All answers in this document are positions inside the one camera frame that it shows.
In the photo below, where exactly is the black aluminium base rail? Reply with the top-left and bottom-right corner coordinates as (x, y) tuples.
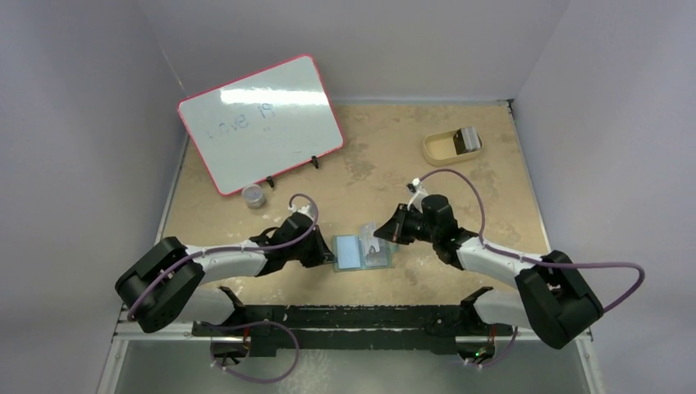
(112, 301), (593, 360)

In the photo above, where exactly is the stack of cards in tray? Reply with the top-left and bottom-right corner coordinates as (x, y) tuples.
(452, 126), (483, 155)

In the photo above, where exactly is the silver diamond credit card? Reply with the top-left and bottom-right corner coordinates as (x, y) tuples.
(359, 222), (390, 268)

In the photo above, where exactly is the teal leather card holder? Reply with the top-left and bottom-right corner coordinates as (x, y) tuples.
(332, 235), (398, 273)

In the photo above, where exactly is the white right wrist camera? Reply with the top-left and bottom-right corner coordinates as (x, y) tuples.
(406, 177), (428, 211)

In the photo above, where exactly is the pink framed whiteboard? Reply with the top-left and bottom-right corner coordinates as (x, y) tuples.
(177, 54), (345, 196)

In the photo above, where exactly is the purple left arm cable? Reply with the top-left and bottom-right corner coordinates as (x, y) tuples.
(127, 193), (320, 385)

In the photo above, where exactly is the small silver tin can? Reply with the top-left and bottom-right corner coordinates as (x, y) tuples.
(240, 184), (267, 209)

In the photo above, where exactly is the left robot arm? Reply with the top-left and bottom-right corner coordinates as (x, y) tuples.
(114, 212), (337, 336)

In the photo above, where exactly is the beige oval tray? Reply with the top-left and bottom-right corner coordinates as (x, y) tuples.
(421, 127), (484, 167)

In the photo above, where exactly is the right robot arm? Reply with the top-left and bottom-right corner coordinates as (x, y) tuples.
(373, 195), (604, 349)

